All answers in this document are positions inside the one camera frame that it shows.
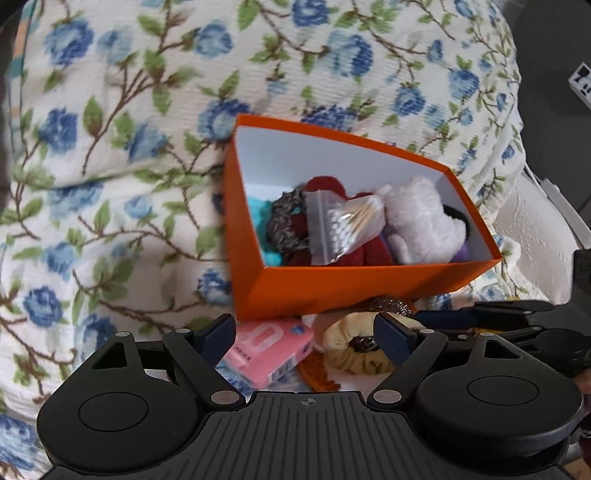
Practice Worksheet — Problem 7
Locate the blue floral blanket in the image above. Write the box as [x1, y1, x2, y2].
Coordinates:
[0, 0, 536, 467]

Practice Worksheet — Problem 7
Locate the purple fleece cloth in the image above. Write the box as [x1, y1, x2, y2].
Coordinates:
[379, 230, 472, 265]

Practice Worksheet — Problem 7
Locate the white lace cushion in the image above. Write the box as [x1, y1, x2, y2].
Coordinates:
[492, 175, 591, 305]

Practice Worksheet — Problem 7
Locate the black hair tie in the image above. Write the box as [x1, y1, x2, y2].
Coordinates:
[441, 204, 474, 245]

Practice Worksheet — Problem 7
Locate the teal fluffy cloth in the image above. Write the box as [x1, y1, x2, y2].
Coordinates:
[248, 196, 283, 267]

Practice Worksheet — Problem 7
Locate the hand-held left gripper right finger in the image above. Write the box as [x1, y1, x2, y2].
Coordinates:
[366, 311, 527, 411]

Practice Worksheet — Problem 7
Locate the cotton swab bag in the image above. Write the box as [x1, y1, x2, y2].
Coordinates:
[302, 190, 386, 266]

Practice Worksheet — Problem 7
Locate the orange cardboard box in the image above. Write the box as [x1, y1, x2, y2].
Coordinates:
[221, 114, 503, 321]

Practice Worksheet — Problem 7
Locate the white plush toy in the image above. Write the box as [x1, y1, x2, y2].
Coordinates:
[375, 176, 467, 265]

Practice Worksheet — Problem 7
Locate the pink tissue packet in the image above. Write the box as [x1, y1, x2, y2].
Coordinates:
[221, 318, 315, 388]

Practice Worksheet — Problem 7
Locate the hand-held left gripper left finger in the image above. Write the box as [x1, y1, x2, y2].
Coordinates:
[85, 313, 245, 411]

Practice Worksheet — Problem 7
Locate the bronze woven scrunchie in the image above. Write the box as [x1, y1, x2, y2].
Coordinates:
[344, 296, 419, 357]

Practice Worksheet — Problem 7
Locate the dark red knitted cloth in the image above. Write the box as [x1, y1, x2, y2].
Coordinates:
[284, 174, 398, 267]

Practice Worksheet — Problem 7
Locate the beige scrunchie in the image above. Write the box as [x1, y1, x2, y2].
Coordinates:
[322, 310, 428, 374]

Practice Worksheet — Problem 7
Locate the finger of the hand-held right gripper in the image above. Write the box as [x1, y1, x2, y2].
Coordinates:
[495, 324, 579, 352]
[414, 301, 556, 330]

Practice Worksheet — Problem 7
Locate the grey woven scrunchie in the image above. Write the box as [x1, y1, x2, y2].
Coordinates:
[266, 189, 311, 254]

